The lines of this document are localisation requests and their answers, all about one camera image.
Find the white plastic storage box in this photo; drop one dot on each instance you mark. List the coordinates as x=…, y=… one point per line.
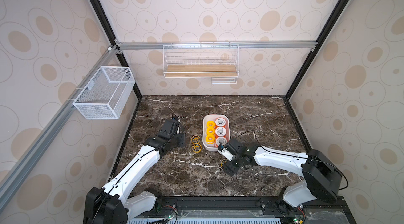
x=212, y=117

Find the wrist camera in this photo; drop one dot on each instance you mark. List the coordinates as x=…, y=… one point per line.
x=179, y=126
x=223, y=151

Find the white mesh basket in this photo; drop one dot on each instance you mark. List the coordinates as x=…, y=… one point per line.
x=106, y=93

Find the yellow black flat roll lower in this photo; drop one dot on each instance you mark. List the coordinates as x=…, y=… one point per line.
x=196, y=148

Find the orange tape roll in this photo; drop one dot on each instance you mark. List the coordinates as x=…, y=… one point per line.
x=220, y=141
x=221, y=131

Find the yellow black flat roll upper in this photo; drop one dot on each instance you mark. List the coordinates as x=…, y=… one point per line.
x=195, y=140

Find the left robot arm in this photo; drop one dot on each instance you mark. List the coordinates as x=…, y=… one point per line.
x=112, y=203

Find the white wire shelf wood board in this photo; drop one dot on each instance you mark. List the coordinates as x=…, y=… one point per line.
x=221, y=65

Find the aluminium rail left wall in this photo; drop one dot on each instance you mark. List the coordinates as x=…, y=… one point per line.
x=28, y=161

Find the yellow tape roll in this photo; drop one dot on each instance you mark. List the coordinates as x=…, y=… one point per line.
x=211, y=124
x=210, y=139
x=210, y=131

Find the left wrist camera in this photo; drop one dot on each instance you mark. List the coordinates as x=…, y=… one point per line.
x=179, y=126

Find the orange tape roll mid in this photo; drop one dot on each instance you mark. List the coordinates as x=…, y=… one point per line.
x=220, y=122

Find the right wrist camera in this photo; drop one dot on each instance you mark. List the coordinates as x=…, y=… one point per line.
x=223, y=151

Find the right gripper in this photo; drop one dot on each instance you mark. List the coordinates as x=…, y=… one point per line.
x=231, y=163

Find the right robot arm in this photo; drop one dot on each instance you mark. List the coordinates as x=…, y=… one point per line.
x=321, y=179

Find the aluminium rail wall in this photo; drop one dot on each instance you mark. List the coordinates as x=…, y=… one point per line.
x=201, y=45
x=28, y=161

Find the yellow black roll lower centre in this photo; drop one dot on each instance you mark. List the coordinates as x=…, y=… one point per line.
x=223, y=162

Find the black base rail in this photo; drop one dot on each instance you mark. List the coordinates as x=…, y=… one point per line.
x=245, y=210

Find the aluminium rail back wall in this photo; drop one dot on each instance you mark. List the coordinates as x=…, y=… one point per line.
x=201, y=45

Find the yellow black flat roll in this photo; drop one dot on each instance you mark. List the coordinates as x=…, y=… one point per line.
x=195, y=140
x=196, y=148

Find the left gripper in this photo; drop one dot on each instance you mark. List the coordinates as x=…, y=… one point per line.
x=182, y=139

